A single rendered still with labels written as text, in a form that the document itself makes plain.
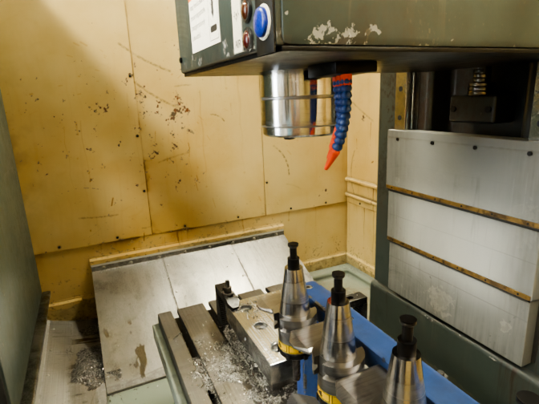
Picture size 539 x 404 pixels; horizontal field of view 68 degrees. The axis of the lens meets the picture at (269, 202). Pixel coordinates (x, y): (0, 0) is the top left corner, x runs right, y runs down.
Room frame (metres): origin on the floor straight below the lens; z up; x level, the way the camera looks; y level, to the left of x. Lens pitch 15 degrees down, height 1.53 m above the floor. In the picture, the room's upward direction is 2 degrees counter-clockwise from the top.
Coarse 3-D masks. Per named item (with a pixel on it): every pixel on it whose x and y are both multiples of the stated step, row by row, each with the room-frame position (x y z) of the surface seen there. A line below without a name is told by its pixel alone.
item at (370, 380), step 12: (360, 372) 0.39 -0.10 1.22; (372, 372) 0.39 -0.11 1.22; (384, 372) 0.39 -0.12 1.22; (336, 384) 0.38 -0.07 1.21; (348, 384) 0.37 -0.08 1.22; (360, 384) 0.37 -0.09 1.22; (372, 384) 0.37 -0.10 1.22; (336, 396) 0.36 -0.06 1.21; (348, 396) 0.36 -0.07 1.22; (360, 396) 0.36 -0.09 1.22; (372, 396) 0.36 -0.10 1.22
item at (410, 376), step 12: (396, 348) 0.33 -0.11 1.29; (396, 360) 0.31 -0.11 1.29; (408, 360) 0.31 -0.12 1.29; (420, 360) 0.31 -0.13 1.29; (396, 372) 0.31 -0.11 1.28; (408, 372) 0.31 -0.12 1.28; (420, 372) 0.31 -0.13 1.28; (384, 384) 0.33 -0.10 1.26; (396, 384) 0.31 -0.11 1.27; (408, 384) 0.30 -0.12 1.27; (420, 384) 0.31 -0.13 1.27; (384, 396) 0.32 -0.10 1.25; (396, 396) 0.31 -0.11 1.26; (408, 396) 0.30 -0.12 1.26; (420, 396) 0.31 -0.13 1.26
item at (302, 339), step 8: (304, 328) 0.49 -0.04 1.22; (312, 328) 0.49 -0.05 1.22; (320, 328) 0.49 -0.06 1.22; (296, 336) 0.47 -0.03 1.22; (304, 336) 0.47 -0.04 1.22; (312, 336) 0.47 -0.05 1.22; (320, 336) 0.47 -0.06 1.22; (296, 344) 0.45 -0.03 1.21; (304, 344) 0.45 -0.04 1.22; (312, 344) 0.45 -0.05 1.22; (304, 352) 0.44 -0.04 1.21
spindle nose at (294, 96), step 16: (272, 80) 0.76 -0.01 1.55; (288, 80) 0.74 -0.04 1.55; (304, 80) 0.74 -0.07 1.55; (320, 80) 0.74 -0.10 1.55; (272, 96) 0.76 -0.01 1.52; (288, 96) 0.74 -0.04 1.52; (304, 96) 0.74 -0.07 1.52; (320, 96) 0.74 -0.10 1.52; (272, 112) 0.76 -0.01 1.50; (288, 112) 0.74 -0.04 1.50; (304, 112) 0.74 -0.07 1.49; (320, 112) 0.74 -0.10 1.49; (272, 128) 0.77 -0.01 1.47; (288, 128) 0.75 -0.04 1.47; (304, 128) 0.74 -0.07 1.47; (320, 128) 0.74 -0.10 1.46
